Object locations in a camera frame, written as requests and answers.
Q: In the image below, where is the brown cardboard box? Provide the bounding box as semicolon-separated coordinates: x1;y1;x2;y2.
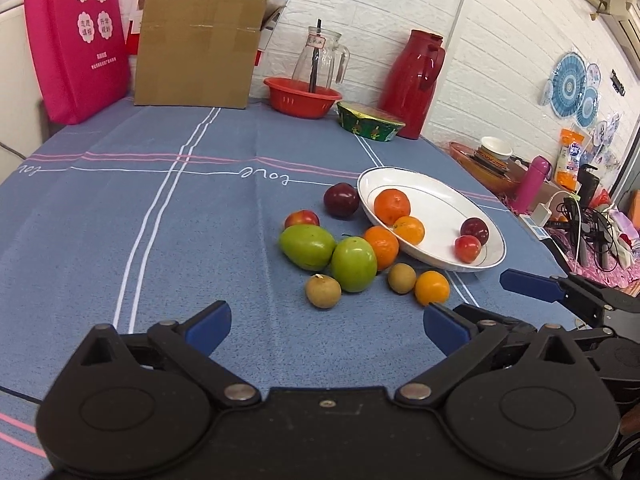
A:
134;0;266;108

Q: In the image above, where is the red plastic basket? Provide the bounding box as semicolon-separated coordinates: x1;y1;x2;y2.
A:
264;77;343;119

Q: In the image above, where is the green apple-like fruit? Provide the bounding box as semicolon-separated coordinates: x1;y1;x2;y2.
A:
329;236;378;294

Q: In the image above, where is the small orange kumquat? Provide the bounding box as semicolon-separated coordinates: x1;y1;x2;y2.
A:
392;216;425;246

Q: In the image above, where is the red thermos jug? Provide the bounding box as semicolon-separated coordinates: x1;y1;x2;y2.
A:
378;29;446;140

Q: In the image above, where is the white appliance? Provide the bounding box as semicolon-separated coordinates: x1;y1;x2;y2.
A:
0;0;49;181

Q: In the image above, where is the green instant noodle bowl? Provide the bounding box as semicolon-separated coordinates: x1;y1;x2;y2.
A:
336;101;405;142

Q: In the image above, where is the pink tote bag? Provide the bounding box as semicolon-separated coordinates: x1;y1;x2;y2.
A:
24;0;130;125

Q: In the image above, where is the red apple-like plum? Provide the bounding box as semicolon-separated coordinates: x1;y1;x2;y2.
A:
454;235;483;263

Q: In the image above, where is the dark plum beside plate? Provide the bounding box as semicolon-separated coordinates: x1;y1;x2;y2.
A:
323;182;360;219

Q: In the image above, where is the yellow orange kumquat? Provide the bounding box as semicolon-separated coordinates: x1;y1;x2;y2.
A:
413;270;450;307

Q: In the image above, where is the dark red plum in plate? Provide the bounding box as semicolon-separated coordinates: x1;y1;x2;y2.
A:
460;217;489;245

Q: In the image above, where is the black stirring stick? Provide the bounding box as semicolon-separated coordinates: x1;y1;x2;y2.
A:
308;18;322;93

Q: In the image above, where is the large orange tangerine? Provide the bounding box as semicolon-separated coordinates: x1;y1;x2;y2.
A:
362;226;399;272

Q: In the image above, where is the brown longan fruit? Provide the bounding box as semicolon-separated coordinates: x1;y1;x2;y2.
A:
387;263;416;295
305;274;342;310

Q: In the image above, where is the pink bottle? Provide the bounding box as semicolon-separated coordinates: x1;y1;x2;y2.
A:
510;155;551;214

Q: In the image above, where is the orange tangerine in plate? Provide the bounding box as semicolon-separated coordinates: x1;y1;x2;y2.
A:
373;188;411;226

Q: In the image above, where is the glass pitcher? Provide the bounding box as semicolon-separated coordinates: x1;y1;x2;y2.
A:
292;26;350;89

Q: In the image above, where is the small red plum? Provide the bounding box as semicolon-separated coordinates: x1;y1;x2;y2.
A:
284;209;320;229

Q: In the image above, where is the green mango fruit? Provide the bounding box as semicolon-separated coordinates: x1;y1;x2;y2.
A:
279;224;336;272

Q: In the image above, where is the blue tablecloth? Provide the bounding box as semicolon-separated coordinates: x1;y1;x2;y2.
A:
1;99;559;479

